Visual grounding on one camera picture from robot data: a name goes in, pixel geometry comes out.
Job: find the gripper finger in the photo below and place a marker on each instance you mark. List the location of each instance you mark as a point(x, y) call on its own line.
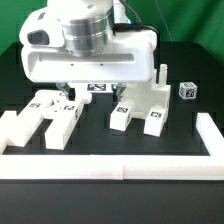
point(119, 89)
point(67, 91)

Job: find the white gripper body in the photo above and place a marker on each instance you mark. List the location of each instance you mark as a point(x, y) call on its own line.
point(76, 44)

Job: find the white chair back frame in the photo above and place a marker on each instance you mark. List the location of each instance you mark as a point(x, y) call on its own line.
point(49, 105)

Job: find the white chair seat piece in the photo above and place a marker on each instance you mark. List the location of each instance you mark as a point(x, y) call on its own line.
point(153, 95)

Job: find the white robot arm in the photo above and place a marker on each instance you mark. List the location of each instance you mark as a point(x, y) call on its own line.
point(77, 41)

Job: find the white marker sheet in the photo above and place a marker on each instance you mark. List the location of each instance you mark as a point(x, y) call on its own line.
point(94, 87)

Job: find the white marker cube right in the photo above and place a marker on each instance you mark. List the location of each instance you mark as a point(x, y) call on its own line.
point(187, 90)

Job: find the white left side wall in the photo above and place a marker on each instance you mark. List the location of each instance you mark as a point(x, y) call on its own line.
point(7, 121)

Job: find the white wall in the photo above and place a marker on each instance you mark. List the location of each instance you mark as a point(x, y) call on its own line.
point(7, 121)
point(210, 135)

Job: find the white obstacle wall bar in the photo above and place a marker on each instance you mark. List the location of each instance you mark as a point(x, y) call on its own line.
point(117, 167)

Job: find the white right side wall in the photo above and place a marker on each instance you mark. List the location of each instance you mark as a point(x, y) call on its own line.
point(210, 135)

